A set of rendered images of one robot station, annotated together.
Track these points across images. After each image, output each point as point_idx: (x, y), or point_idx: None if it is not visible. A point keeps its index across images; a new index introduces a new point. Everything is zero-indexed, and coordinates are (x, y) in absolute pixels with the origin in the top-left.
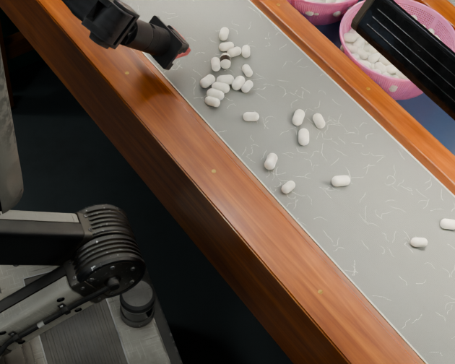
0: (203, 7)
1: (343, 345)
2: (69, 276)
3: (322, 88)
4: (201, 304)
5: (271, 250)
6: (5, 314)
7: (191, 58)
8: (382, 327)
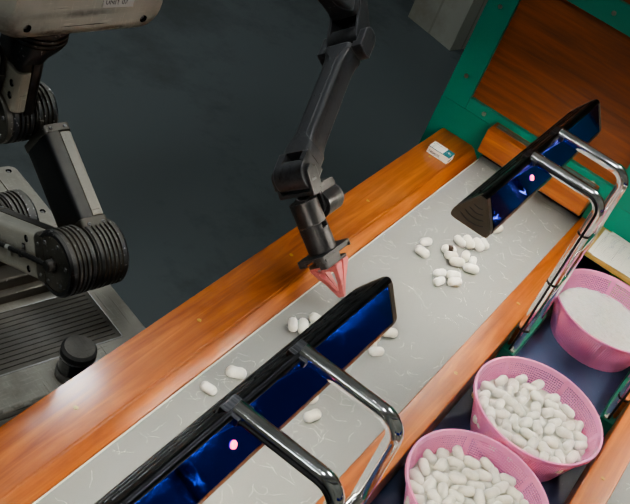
0: (418, 318)
1: (12, 427)
2: (44, 230)
3: (364, 423)
4: None
5: (116, 366)
6: (8, 216)
7: None
8: (43, 463)
